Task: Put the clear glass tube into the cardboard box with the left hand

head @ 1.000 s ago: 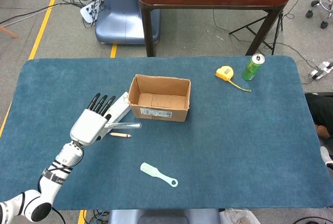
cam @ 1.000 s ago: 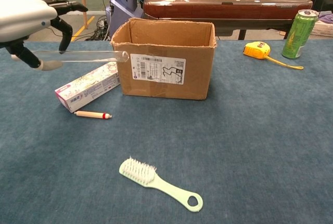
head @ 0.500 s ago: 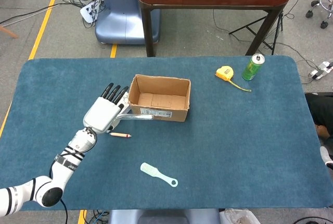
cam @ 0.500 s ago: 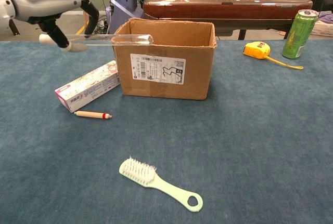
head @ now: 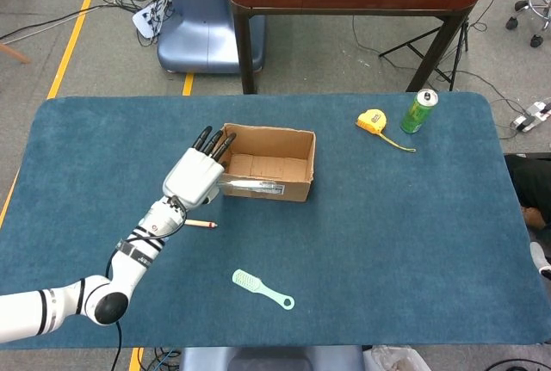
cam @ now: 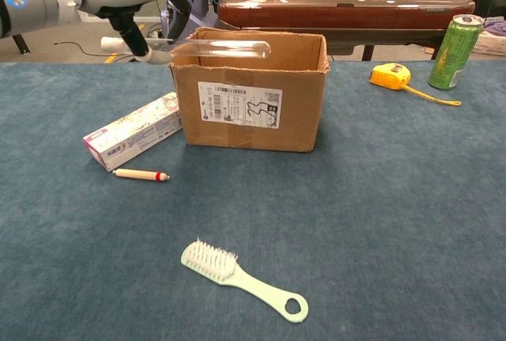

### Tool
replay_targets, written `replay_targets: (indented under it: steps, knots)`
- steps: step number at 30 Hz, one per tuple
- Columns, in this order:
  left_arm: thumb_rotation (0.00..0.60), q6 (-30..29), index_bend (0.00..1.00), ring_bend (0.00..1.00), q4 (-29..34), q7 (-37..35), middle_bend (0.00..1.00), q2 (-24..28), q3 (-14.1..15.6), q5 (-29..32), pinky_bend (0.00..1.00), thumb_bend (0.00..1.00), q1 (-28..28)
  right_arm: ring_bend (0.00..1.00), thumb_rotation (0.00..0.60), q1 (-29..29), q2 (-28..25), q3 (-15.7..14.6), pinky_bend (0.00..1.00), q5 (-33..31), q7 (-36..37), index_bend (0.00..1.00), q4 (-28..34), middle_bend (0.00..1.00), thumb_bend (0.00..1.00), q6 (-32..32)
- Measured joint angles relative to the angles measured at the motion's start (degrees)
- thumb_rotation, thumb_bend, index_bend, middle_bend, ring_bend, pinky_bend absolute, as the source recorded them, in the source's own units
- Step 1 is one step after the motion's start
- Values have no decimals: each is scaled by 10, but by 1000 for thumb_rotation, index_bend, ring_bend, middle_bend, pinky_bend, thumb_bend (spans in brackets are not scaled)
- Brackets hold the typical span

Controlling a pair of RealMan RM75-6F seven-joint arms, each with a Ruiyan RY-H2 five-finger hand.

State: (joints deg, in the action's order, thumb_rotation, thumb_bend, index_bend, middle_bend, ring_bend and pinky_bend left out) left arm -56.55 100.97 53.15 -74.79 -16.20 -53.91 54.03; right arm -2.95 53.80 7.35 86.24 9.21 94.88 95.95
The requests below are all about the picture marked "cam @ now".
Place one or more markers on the transparent tube with white cap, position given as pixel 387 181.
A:
pixel 221 50

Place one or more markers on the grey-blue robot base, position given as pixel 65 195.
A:
pixel 199 8

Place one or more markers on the white rectangular carton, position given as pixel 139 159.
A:
pixel 134 131

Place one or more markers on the open brown cardboard box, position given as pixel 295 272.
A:
pixel 253 127

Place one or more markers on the red and white pen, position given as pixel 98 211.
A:
pixel 138 175

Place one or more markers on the brown mahjong table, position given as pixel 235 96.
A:
pixel 336 16

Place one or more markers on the yellow tape measure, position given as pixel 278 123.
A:
pixel 389 76

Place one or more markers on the light green brush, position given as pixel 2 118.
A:
pixel 245 283

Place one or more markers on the blue table mat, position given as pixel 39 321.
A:
pixel 356 218

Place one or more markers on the green drink can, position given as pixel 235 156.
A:
pixel 452 56

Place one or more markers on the white plastic basket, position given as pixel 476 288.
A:
pixel 490 42

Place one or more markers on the purple cloth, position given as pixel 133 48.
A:
pixel 496 26

